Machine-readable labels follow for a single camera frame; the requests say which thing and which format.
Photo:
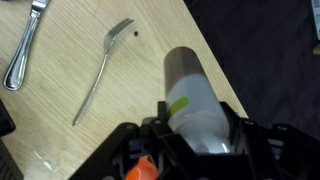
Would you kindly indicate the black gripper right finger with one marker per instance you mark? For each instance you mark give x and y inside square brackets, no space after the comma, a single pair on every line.
[246,136]

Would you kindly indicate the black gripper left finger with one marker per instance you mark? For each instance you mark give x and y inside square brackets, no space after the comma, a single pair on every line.
[166,133]

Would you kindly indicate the brown sauce bottle green label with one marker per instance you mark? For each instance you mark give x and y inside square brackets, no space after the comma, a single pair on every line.
[195,100]

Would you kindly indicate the orange cup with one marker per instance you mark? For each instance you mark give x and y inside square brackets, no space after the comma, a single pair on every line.
[141,171]

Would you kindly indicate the silver fork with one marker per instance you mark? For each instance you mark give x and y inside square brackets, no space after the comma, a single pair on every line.
[106,43]

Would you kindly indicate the black box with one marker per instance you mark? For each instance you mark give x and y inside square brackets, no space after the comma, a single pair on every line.
[6,123]

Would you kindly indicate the silver table knife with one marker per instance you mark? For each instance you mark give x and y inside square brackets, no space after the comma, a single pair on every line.
[20,56]

